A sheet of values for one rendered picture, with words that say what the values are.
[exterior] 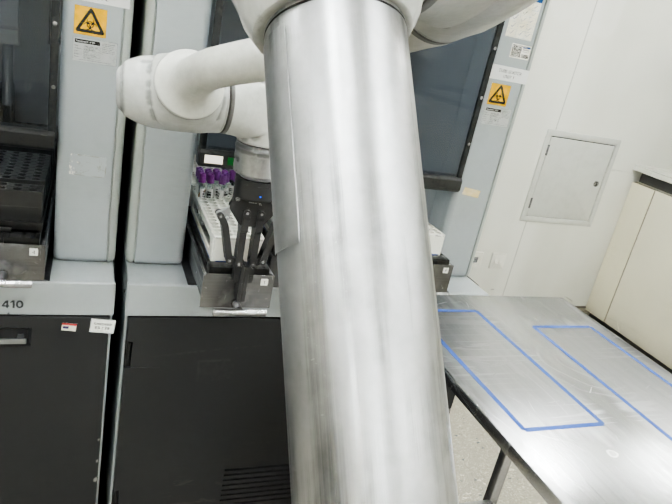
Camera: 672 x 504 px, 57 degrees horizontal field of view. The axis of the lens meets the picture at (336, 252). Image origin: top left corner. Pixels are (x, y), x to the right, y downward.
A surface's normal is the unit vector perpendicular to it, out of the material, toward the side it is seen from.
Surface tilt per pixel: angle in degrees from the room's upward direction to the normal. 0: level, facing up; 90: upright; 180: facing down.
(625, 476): 0
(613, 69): 90
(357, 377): 60
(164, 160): 90
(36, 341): 90
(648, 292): 90
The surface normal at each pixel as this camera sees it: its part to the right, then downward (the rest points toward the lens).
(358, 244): 0.03, -0.20
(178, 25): 0.33, 0.39
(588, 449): 0.19, -0.92
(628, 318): -0.92, -0.05
